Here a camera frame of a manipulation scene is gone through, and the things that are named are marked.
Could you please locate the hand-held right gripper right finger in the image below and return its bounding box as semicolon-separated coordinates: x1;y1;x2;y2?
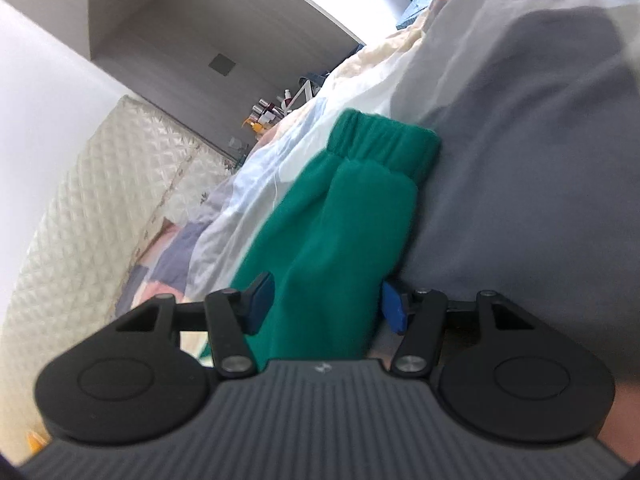
381;281;538;378

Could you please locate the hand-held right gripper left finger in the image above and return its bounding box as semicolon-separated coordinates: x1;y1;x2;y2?
116;272;277;377

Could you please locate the green sweatshirt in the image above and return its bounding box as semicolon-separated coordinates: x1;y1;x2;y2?
200;109;442;361

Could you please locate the patchwork duvet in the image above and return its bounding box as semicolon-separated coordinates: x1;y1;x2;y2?
114;0;640;391

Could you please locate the cluster of small bottles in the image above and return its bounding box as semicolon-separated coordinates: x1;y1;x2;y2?
242;87;296;136

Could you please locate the cream quilted headboard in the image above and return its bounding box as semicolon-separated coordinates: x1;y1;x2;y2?
0;95;238;436

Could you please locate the blue cloth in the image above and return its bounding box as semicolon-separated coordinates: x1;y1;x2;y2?
396;0;441;31

